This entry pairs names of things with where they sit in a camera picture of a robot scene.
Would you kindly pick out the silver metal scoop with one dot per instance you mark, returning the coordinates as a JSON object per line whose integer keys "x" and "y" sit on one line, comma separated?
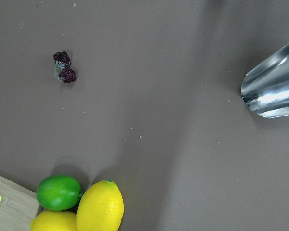
{"x": 265, "y": 88}

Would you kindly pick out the yellow lemon outer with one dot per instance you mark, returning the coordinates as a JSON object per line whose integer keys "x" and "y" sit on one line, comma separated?
{"x": 101, "y": 208}

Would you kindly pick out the yellow lemon near board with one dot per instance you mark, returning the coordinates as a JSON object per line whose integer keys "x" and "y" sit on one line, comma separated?
{"x": 54, "y": 221}

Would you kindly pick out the green lime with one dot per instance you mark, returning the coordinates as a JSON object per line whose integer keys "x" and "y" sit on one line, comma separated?
{"x": 59, "y": 192}

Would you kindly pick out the bamboo cutting board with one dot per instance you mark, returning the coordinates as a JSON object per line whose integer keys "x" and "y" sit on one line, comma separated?
{"x": 18, "y": 206}

